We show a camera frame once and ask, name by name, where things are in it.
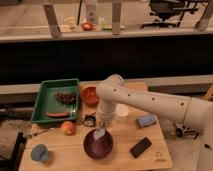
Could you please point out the blue sponge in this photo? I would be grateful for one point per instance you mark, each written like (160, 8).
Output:
(146, 120)

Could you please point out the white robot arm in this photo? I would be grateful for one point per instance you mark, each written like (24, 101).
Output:
(191, 112)

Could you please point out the red object on shelf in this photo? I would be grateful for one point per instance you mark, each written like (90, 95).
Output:
(87, 26)

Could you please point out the black chair at left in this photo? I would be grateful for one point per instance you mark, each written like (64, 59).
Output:
(11, 164)

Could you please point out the black office chair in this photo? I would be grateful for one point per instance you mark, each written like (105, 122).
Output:
(171, 12)

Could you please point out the metal fork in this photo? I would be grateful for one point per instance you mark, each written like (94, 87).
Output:
(33, 135)

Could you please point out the green plastic tray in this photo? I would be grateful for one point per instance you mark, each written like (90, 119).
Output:
(46, 101)

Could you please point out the grey towel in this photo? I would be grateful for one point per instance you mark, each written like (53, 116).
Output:
(98, 133)

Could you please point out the purple bowl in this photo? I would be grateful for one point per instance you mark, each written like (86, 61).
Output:
(98, 149)

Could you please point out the orange bowl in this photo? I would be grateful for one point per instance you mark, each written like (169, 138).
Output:
(89, 96)

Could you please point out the bunch of dark grapes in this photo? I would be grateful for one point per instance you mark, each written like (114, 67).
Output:
(65, 98)

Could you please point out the orange peach fruit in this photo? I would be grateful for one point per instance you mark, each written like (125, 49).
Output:
(68, 128)

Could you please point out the blue plastic cup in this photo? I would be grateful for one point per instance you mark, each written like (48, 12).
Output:
(39, 153)

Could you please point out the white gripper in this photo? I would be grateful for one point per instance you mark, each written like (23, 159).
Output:
(103, 124)

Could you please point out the white paper cup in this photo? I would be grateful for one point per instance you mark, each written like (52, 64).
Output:
(122, 112)

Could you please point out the black remote control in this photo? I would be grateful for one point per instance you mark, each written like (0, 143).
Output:
(140, 147)

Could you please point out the red chili pepper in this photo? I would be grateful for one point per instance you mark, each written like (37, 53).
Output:
(58, 115)

